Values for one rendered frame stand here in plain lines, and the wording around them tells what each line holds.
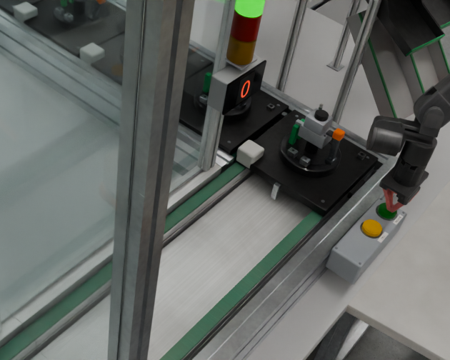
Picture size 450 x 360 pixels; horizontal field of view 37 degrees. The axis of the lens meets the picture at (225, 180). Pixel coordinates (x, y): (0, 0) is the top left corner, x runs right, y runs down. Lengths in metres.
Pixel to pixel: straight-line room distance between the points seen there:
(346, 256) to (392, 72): 0.54
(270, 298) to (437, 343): 0.37
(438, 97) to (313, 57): 0.82
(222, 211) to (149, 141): 1.00
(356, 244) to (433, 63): 0.65
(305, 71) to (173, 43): 1.60
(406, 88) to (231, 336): 0.83
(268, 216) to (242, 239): 0.09
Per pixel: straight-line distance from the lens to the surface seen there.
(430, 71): 1.87
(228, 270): 1.36
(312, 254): 1.38
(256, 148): 1.51
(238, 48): 1.25
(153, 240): 0.56
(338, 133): 1.47
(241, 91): 1.31
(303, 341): 1.37
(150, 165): 0.48
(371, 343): 2.50
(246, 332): 1.23
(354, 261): 1.39
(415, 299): 1.51
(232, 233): 1.42
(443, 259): 1.62
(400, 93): 1.74
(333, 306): 1.43
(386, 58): 1.72
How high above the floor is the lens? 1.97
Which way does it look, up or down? 44 degrees down
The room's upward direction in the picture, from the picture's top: 12 degrees clockwise
